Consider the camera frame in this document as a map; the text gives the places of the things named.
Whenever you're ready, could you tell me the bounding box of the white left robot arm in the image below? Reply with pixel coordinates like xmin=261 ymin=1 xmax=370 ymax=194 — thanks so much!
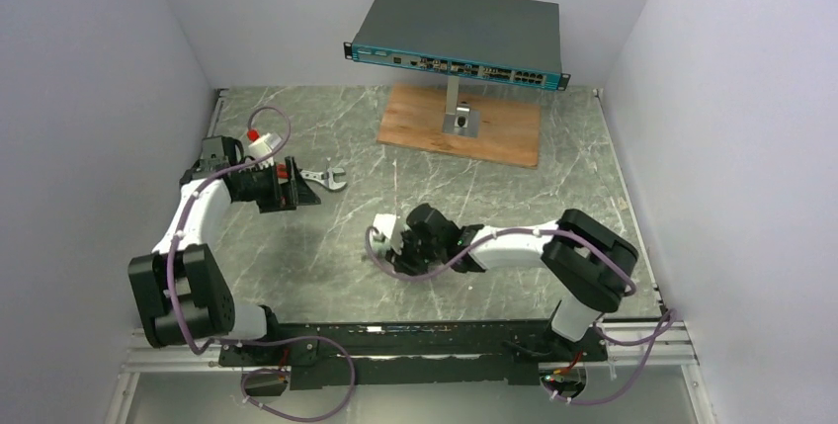
xmin=127 ymin=136 xmax=320 ymax=348

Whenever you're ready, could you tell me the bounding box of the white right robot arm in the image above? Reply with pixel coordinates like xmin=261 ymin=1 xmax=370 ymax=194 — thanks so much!
xmin=368 ymin=204 xmax=639 ymax=343

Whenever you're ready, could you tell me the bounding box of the wooden base board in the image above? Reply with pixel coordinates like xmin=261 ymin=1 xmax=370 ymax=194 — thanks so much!
xmin=377 ymin=85 xmax=541 ymax=168

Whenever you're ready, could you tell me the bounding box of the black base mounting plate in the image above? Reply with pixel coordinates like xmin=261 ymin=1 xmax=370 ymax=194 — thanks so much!
xmin=218 ymin=319 xmax=608 ymax=390

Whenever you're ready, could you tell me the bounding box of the red handled adjustable wrench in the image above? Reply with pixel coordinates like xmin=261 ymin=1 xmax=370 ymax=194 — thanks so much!
xmin=275 ymin=164 xmax=348 ymax=192

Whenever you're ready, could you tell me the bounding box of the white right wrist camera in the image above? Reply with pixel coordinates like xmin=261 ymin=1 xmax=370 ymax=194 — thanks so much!
xmin=370 ymin=213 xmax=405 ymax=256

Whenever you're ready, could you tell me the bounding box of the metal stand post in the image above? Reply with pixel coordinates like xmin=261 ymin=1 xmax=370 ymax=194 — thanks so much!
xmin=442 ymin=76 xmax=480 ymax=138

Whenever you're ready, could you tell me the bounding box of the grey network switch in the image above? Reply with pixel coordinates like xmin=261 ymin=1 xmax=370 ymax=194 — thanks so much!
xmin=343 ymin=0 xmax=571 ymax=91

